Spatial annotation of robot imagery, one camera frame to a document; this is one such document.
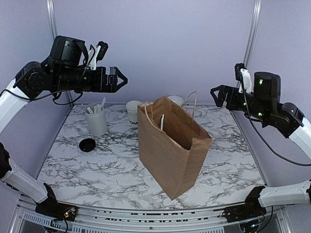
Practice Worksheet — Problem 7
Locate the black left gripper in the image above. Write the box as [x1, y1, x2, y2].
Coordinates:
[52, 65, 128, 92]

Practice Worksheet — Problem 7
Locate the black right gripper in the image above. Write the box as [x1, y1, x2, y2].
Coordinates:
[211, 84, 270, 122]

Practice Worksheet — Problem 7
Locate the white straw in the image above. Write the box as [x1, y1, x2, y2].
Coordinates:
[160, 114, 165, 130]

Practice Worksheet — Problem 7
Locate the brown paper bag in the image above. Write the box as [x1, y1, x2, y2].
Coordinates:
[138, 97, 212, 200]

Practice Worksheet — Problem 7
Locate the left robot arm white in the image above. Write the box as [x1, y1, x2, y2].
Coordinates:
[0, 35, 127, 216]

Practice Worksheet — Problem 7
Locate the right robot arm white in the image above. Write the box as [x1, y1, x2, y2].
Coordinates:
[210, 68, 311, 217]

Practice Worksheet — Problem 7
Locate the white ribbed canister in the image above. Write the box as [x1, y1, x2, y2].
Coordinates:
[85, 103, 108, 136]

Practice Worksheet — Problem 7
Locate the orange white bowl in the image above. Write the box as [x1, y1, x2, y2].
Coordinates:
[168, 96, 184, 105]

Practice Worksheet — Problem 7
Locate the black lid stack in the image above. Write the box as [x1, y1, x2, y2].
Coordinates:
[79, 138, 96, 152]

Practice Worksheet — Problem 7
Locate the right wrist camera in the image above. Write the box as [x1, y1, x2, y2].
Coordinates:
[235, 63, 253, 94]

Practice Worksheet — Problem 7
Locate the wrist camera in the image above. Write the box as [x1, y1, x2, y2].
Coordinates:
[235, 63, 253, 94]
[87, 41, 108, 70]

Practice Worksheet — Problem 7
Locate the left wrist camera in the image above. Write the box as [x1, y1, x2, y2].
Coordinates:
[87, 41, 108, 70]

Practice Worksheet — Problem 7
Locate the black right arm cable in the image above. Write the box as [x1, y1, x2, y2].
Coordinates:
[242, 92, 311, 167]

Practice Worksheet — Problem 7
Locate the aluminium frame post right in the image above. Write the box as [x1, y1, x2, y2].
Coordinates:
[230, 0, 262, 110]

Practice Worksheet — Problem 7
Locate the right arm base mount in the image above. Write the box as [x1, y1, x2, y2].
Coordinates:
[222, 186, 267, 223]

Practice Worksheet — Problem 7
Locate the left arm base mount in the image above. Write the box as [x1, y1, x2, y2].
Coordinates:
[35, 183, 78, 221]

